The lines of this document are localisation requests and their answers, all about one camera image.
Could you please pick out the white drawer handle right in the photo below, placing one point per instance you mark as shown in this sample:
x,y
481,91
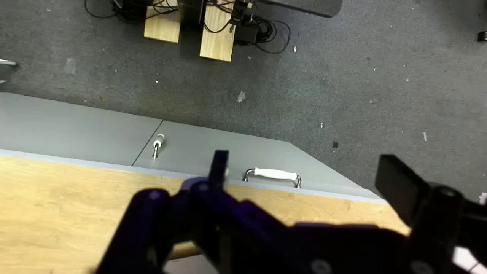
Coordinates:
x,y
273,174

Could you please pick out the grey cabinet with wooden top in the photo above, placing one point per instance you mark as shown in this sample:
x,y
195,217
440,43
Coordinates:
x,y
67,174

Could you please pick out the left wooden desk leg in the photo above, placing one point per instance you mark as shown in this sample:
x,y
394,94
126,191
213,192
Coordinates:
x,y
163,22

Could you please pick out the black power adapter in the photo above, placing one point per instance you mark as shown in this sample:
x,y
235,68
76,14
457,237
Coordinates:
x,y
250,33

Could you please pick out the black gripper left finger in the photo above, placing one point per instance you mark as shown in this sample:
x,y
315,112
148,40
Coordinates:
x,y
233,235

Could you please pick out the white drawer handle left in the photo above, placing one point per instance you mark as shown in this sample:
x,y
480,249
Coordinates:
x,y
157,145

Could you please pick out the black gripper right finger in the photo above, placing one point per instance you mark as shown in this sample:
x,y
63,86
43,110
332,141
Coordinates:
x,y
440,218

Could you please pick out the white drawer handle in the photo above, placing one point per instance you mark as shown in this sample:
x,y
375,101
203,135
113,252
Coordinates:
x,y
157,145
273,174

